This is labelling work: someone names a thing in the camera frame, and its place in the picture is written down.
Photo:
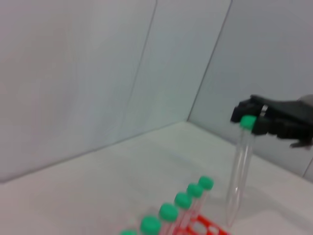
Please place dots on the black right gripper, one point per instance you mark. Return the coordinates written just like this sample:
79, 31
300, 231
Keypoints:
291, 120

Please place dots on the orange test tube rack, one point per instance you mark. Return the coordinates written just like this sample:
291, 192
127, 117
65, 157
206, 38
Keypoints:
221, 230

